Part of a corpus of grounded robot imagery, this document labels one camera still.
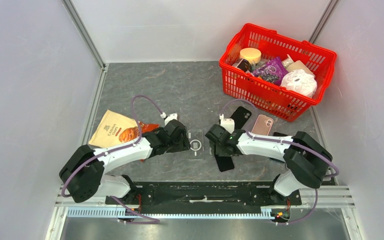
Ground yellow lid jar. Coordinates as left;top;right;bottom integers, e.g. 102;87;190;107
239;47;262;65

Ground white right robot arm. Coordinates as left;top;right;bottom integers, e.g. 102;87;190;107
205;124;333;205

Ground black smartphone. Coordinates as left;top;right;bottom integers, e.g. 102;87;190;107
214;155;235;172

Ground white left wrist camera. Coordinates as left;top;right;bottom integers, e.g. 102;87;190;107
160;112;179;126

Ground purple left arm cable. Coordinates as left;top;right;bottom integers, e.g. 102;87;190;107
60;95;166;199

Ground clear magsafe phone case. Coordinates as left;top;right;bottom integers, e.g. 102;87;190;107
187;129;205;160

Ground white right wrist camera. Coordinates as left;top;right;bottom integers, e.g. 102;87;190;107
219;113;235;134

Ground red plastic shopping basket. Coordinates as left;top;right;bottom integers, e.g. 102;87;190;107
219;23;337;122

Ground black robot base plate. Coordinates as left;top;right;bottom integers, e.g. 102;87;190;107
121;181;302;214

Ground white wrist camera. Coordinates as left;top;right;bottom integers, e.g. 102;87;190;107
219;113;235;134
160;112;179;126

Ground white plastic bag item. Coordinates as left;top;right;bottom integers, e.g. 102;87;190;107
280;69;318;98

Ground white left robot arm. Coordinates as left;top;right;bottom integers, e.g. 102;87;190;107
58;119;190;204

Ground purple snack packet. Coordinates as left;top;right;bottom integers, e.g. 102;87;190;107
252;57;289;86

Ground cassava chips snack bag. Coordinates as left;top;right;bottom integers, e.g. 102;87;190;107
88;109;160;163

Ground beige box in basket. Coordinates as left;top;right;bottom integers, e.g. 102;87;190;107
286;60;315;76

